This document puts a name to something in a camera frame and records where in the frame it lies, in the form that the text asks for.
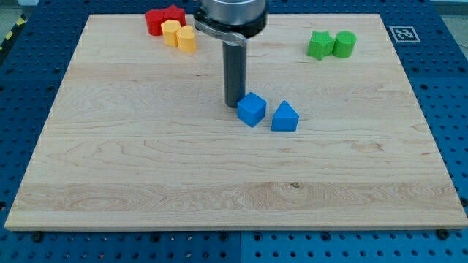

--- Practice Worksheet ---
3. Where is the red star block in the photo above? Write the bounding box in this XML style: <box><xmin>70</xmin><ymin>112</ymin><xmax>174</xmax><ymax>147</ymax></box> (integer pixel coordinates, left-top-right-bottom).
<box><xmin>162</xmin><ymin>4</ymin><xmax>186</xmax><ymax>26</ymax></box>

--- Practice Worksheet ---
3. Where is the blue triangular prism block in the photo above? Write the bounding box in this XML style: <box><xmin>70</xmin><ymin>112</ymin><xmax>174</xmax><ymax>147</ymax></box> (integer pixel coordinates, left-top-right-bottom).
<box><xmin>271</xmin><ymin>100</ymin><xmax>299</xmax><ymax>132</ymax></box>

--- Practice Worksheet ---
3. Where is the fiducial marker tag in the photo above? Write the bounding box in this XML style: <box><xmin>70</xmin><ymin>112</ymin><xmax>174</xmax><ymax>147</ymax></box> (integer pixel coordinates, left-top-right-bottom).
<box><xmin>389</xmin><ymin>26</ymin><xmax>420</xmax><ymax>43</ymax></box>

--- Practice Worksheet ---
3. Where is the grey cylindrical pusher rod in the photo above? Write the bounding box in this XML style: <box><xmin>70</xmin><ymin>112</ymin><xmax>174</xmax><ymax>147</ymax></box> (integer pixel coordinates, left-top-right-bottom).
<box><xmin>222</xmin><ymin>42</ymin><xmax>246</xmax><ymax>108</ymax></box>

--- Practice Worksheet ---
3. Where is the green cylinder block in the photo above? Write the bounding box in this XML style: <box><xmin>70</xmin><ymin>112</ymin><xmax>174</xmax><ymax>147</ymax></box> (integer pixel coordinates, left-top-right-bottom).
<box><xmin>332</xmin><ymin>31</ymin><xmax>357</xmax><ymax>58</ymax></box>

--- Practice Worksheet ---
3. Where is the green star block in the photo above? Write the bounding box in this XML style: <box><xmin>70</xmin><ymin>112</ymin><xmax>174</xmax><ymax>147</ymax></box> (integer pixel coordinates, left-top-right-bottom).
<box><xmin>307</xmin><ymin>31</ymin><xmax>335</xmax><ymax>61</ymax></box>

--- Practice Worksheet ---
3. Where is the blue cube block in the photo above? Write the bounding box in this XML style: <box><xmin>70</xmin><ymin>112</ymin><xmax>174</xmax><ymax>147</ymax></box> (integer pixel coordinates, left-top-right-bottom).
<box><xmin>237</xmin><ymin>92</ymin><xmax>267</xmax><ymax>127</ymax></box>

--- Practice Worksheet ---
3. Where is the yellow hexagon block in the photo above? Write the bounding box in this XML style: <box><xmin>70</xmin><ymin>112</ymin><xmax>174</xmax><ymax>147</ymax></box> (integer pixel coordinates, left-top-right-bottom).
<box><xmin>161</xmin><ymin>20</ymin><xmax>181</xmax><ymax>47</ymax></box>

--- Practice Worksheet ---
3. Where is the wooden board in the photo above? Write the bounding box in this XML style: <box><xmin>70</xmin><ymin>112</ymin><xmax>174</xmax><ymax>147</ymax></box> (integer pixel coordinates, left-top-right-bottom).
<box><xmin>5</xmin><ymin>14</ymin><xmax>467</xmax><ymax>232</ymax></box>

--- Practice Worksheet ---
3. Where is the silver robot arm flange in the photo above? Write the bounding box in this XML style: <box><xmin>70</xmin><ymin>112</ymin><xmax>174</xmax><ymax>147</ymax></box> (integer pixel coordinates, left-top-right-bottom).
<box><xmin>193</xmin><ymin>0</ymin><xmax>268</xmax><ymax>47</ymax></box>

